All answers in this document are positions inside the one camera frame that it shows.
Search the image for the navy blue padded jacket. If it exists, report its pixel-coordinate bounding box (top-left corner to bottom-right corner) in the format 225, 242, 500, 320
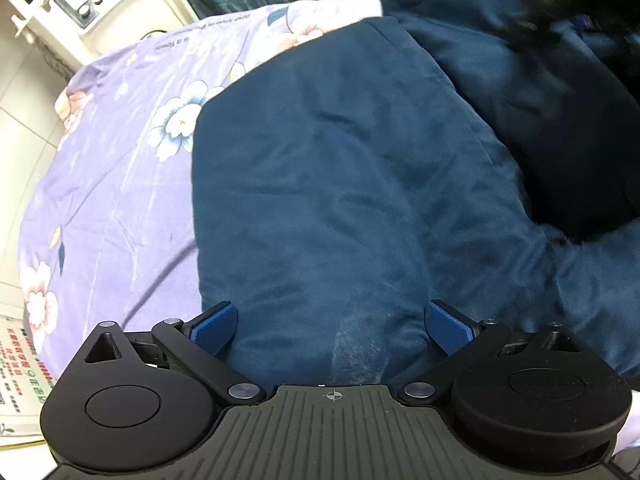
192, 0, 639, 388

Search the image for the purple floral bed sheet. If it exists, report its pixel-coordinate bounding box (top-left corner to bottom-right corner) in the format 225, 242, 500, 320
18, 0, 382, 376

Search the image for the printed paper poster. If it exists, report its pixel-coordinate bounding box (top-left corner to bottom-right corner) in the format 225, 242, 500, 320
0, 316, 54, 448

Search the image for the white machine with screen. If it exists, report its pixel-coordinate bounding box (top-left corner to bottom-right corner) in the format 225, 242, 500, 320
8, 0, 198, 72

